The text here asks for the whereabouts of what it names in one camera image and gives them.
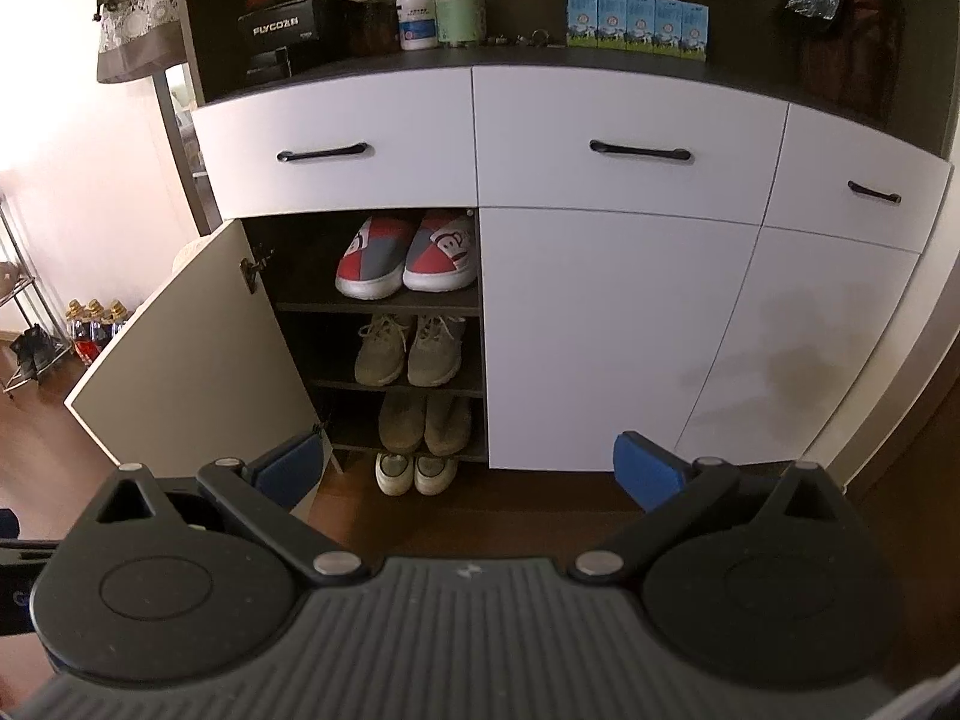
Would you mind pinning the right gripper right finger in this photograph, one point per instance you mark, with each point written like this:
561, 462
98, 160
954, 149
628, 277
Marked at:
676, 498

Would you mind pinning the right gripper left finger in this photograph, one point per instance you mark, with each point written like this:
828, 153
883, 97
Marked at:
260, 498

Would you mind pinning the cream chunky sneaker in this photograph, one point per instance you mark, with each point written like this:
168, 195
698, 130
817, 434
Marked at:
394, 474
433, 475

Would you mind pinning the red grey slipper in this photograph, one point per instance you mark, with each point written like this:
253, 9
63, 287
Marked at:
372, 266
442, 256

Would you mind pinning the black shoes on rack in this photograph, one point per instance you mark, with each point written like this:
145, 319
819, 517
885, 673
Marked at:
35, 350

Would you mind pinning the tan suede shoe left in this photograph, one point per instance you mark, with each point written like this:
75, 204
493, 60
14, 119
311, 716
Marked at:
402, 422

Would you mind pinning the grey lace-up shoe left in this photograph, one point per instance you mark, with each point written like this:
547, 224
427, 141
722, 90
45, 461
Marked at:
381, 356

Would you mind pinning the grey lace-up shoe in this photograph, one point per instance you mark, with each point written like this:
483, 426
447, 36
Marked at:
381, 356
436, 351

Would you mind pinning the grey lace-up shoe right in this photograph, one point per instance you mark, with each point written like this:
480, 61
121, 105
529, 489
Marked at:
436, 351

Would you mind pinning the white cabinet right door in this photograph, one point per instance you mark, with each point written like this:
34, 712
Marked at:
808, 316

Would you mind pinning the bottles with gold caps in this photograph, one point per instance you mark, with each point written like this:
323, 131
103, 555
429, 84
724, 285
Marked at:
91, 327

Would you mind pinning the right white drawer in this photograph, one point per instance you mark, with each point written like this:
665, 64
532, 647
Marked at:
844, 180

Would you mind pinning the white drawer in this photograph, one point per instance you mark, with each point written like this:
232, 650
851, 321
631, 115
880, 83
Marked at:
844, 180
575, 139
393, 140

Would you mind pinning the left white drawer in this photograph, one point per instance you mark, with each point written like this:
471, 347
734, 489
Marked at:
393, 140

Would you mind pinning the middle white drawer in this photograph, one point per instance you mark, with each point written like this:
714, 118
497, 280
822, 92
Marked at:
575, 139

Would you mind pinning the black flycoan box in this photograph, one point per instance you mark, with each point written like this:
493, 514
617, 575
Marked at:
296, 35

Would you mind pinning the blue milk carton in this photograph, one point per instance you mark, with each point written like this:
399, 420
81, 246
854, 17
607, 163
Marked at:
695, 31
667, 27
611, 24
640, 25
582, 19

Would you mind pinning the grey lace handbag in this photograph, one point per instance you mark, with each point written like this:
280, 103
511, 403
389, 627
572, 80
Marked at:
137, 39

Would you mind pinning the white pill bottle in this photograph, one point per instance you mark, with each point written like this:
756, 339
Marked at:
417, 27

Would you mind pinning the green glass jar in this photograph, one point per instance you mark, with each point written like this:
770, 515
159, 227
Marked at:
461, 23

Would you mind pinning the metal wire rack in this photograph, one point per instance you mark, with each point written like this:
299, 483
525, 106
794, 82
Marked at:
23, 292

